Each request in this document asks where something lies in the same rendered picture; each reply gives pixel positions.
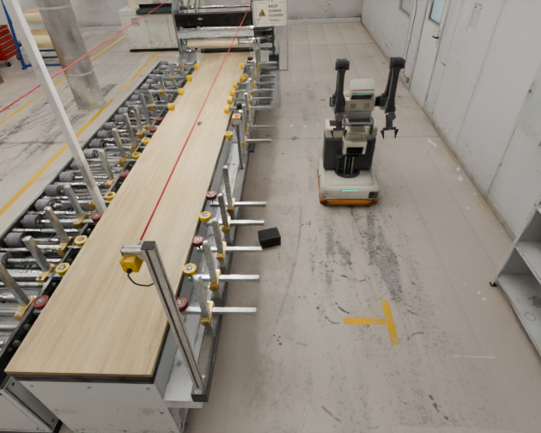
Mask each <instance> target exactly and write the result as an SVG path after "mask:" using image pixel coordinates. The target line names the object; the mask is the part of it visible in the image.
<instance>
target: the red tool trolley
mask: <svg viewBox="0 0 541 433"><path fill-rule="evenodd" d="M15 55H16V58H17V59H18V60H20V57H19V54H18V51H17V49H16V46H15V42H14V39H13V37H12V35H11V32H10V31H9V28H8V25H2V26H1V27H0V61H5V64H6V65H7V66H8V67H10V66H11V63H10V62H9V61H8V59H9V58H12V57H13V56H15Z"/></svg>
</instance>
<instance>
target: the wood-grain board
mask: <svg viewBox="0 0 541 433"><path fill-rule="evenodd" d="M225 57H226V55H204V56H203V57H202V59H201V60H200V62H199V70H194V71H193V73H192V74H191V76H192V82H187V83H186V84H185V86H184V87H183V89H184V91H185V94H184V95H179V96H178V97H177V99H176V100H175V102H174V105H175V110H174V111H168V112H167V115H166V116H165V118H164V119H163V120H162V122H161V124H160V125H159V127H158V128H157V130H156V132H155V134H154V135H153V137H152V138H151V139H150V141H149V143H148V144H147V146H146V148H145V149H144V151H143V153H142V154H141V155H140V157H139V158H138V160H137V162H136V163H135V165H134V167H133V168H132V170H131V171H130V173H129V174H128V176H127V177H126V179H125V181H124V183H123V184H122V186H121V187H120V188H119V190H118V192H117V193H116V195H115V196H114V198H113V200H112V202H111V203H110V204H109V205H108V207H107V209H106V211H105V212H104V214H103V215H102V217H101V219H100V220H99V221H98V223H97V224H96V226H95V228H94V230H93V231H92V233H91V235H90V236H89V238H88V239H87V240H86V242H85V244H84V245H83V247H82V249H81V250H80V252H79V254H78V255H77V256H76V258H75V260H74V261H73V263H72V264H71V266H70V268H69V270H68V271H67V272H66V273H65V275H64V277H63V279H62V280H61V282H60V283H59V285H58V287H57V288H56V289H55V291H54V292H53V294H52V296H51V298H50V299H49V301H48V302H47V304H46V305H45V307H44V308H43V310H42V312H41V313H40V315H39V317H38V318H37V320H36V321H35V322H34V324H33V326H32V327H31V329H30V331H29V332H28V334H27V336H26V337H25V338H24V340H23V341H22V343H21V345H20V347H19V348H18V350H17V351H16V353H15V354H14V356H13V357H12V359H11V360H10V362H9V364H8V366H7V367H6V369H5V370H4V372H5V373H6V374H17V375H89V376H125V377H153V374H154V371H155V366H156V363H157V360H158V356H159V354H160V351H161V346H162V343H163V339H164V337H165V334H166V330H167V326H168V319H167V316H166V314H165V311H164V309H163V306H162V304H161V300H160V298H159V296H158V294H157V291H156V288H155V285H154V284H153V285H151V286H149V287H144V286H139V285H135V284H134V283H133V282H132V281H131V280H130V279H129V278H128V277H127V273H126V272H124V271H123V269H122V267H121V264H120V263H119V260H120V258H121V256H122V254H121V252H120V250H121V248H122V246H123V245H136V244H137V241H138V240H140V238H141V235H142V233H143V231H144V229H145V227H146V225H147V222H148V220H149V218H150V216H151V214H152V212H153V210H154V208H155V205H156V203H157V201H158V199H159V197H160V196H161V192H162V190H163V188H164V186H165V185H166V183H167V179H168V177H169V175H170V173H171V172H172V170H173V167H174V164H175V162H176V161H177V159H178V157H179V154H180V152H181V150H182V148H183V146H184V144H185V141H186V139H187V138H188V135H189V133H190V131H191V129H192V127H193V125H194V122H195V120H196V118H197V116H198V114H199V112H200V110H201V107H202V105H203V103H204V101H205V99H206V97H207V95H208V93H209V91H210V88H211V86H212V84H213V82H214V81H215V78H216V75H217V73H218V71H219V69H220V68H221V66H222V68H221V70H220V72H219V74H218V76H217V78H216V81H215V83H214V85H213V87H212V89H211V91H210V94H209V96H208V98H207V100H206V102H205V104H204V107H203V109H202V111H201V113H200V115H199V117H198V120H197V122H198V121H200V122H201V121H202V122H204V123H203V124H201V125H197V122H196V124H195V126H194V128H193V130H192V132H191V135H190V137H189V139H188V141H187V143H186V145H185V148H184V150H183V152H182V154H181V156H180V158H179V161H178V163H177V165H176V167H175V169H174V171H173V174H172V176H171V178H170V180H169V182H168V184H167V187H166V189H165V191H164V193H163V195H162V197H161V200H160V202H159V204H158V206H157V208H156V210H155V213H154V215H153V217H152V219H151V221H150V223H149V226H148V228H147V230H146V232H145V234H144V236H143V239H142V244H143V242H144V241H155V242H156V245H157V247H158V250H159V253H160V256H161V259H162V262H163V265H164V267H165V270H166V273H167V277H168V280H169V283H170V284H171V287H172V290H173V294H174V297H175V299H176V297H177V294H178V291H179V286H180V283H181V280H182V277H183V274H184V272H183V268H184V266H185V265H186V263H187V260H188V257H189V254H190V251H191V246H192V241H191V240H192V238H193V237H194V236H195V234H196V231H197V228H198V223H199V220H200V218H199V215H200V213H202V211H203V207H204V203H205V200H206V193H207V192H208V191H209V188H210V183H211V180H212V177H213V174H214V171H215V168H216V163H217V160H218V157H219V154H220V151H221V148H222V143H223V140H224V137H225V136H224V133H225V132H226V131H227V128H228V123H229V120H230V117H231V114H232V111H230V113H224V110H223V108H224V106H230V107H233V106H234V103H235V101H233V104H228V103H227V97H228V96H232V97H233V98H236V97H237V94H235V95H230V89H231V88H233V81H237V82H241V81H240V80H239V79H240V76H241V74H242V73H243V74H244V71H245V68H246V66H244V69H240V67H239V63H243V64H246V62H247V60H248V59H247V58H248V57H249V54H229V55H227V57H226V59H225V61H224V63H223V65H222V62H223V60H224V58H225ZM243 74H242V75H243ZM239 88H240V86H238V88H234V89H239ZM142 244H141V245H142ZM129 276H130V277H131V279H132V280H133V281H134V282H135V283H137V284H143V285H150V284H152V283H153V280H152V278H151V276H150V274H149V269H148V267H147V265H146V263H145V261H144V262H143V264H142V266H141V269H140V271H139V272H132V273H131V274H129Z"/></svg>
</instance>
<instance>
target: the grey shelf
mask: <svg viewBox="0 0 541 433"><path fill-rule="evenodd" d="M535 210H536V211H535ZM534 212H535V213H534ZM533 214H534V215H533ZM530 220H531V221H530ZM527 224H528V225H527ZM524 230H525V231H524ZM523 232H524V233H523ZM510 254H511V255H510ZM509 256H510V257H509ZM507 260H508V261H507ZM506 262H507V263H506ZM503 266H504V267H503ZM502 268H503V269H502ZM500 272H501V273H500ZM496 279H497V281H498V282H499V284H500V286H501V287H502V288H503V290H504V291H505V293H506V294H507V295H508V297H509V299H510V301H511V303H512V304H513V307H514V310H515V312H516V314H517V315H518V317H519V319H520V321H521V323H522V325H523V326H524V328H525V329H526V331H527V333H528V335H529V337H530V338H531V340H532V342H533V343H534V345H535V347H536V349H537V350H538V353H539V355H540V356H541V192H540V194H539V195H538V198H537V199H536V201H535V203H534V205H533V207H532V208H531V210H530V212H529V213H528V215H527V217H526V220H525V221H524V222H523V224H522V226H521V228H520V230H519V232H518V234H517V235H516V236H515V238H514V241H513V243H512V244H511V246H510V248H509V249H508V251H507V253H506V255H505V257H504V259H503V260H502V262H501V264H500V266H499V267H498V269H497V271H496V273H495V275H494V276H493V278H492V280H491V282H489V284H490V286H491V287H496V284H495V281H496Z"/></svg>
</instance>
